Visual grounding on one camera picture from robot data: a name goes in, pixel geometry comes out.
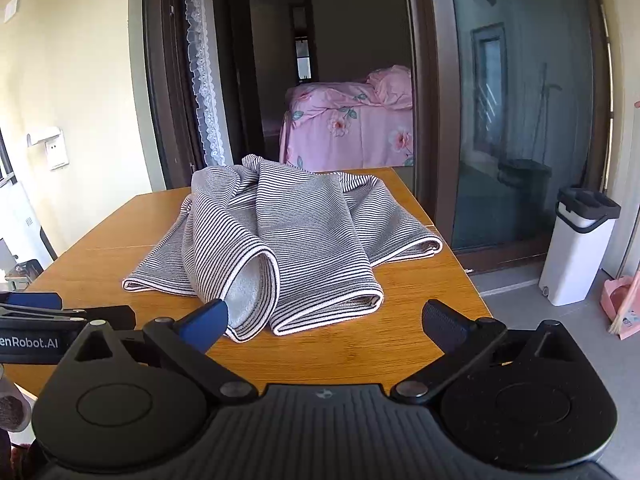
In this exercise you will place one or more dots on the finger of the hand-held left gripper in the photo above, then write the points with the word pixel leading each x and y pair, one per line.
pixel 120 317
pixel 35 301

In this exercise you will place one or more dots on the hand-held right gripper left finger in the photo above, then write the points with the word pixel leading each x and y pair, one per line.
pixel 207 324

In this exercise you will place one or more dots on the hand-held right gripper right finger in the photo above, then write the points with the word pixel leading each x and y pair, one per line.
pixel 445 324

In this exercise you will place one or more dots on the striped grey garment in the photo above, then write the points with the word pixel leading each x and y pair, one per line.
pixel 300 240

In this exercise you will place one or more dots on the white appliance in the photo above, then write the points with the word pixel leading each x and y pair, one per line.
pixel 22 225

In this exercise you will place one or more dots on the white trash bin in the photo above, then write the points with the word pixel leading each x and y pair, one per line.
pixel 575 255

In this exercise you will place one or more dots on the white socket cover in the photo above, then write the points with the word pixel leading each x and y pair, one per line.
pixel 45 136

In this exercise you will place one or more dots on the pink dustpan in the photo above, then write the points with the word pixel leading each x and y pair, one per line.
pixel 617 300

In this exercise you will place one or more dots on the bed with pink floral sheet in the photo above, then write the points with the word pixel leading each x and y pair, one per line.
pixel 345 130

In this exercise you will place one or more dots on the glass sliding door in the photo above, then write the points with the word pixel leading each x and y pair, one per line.
pixel 525 110

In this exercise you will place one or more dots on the pink quilt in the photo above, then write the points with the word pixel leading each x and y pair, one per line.
pixel 392 85

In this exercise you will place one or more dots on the white lace curtain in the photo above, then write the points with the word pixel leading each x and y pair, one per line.
pixel 202 60

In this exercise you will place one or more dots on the white wall socket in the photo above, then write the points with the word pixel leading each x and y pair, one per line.
pixel 56 154

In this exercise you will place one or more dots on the brown door frame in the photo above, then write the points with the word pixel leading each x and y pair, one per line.
pixel 430 110

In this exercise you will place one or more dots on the white wall plate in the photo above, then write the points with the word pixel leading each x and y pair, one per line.
pixel 10 9

